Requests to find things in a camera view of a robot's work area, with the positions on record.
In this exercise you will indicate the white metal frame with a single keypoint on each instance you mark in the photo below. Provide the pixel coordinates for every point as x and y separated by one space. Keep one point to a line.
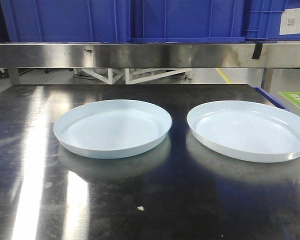
129 76

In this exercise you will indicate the white paper label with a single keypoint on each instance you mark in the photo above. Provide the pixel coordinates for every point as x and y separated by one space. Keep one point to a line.
290 22

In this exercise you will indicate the large blue crate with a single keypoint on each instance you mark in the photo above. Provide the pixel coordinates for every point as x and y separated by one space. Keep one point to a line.
67 21
186 21

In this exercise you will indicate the stainless steel upper shelf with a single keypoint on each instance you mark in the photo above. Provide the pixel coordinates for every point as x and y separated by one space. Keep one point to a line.
274 55

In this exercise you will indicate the light blue plate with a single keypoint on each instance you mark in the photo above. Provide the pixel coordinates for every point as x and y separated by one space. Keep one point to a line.
248 131
112 129

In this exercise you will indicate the large blue crate left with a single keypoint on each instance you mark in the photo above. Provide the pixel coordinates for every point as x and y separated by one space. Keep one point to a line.
67 21

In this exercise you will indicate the large blue crate middle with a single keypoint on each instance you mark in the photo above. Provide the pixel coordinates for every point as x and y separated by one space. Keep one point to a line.
186 21

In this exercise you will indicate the black tape strip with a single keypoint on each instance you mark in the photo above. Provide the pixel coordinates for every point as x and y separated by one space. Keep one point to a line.
257 51

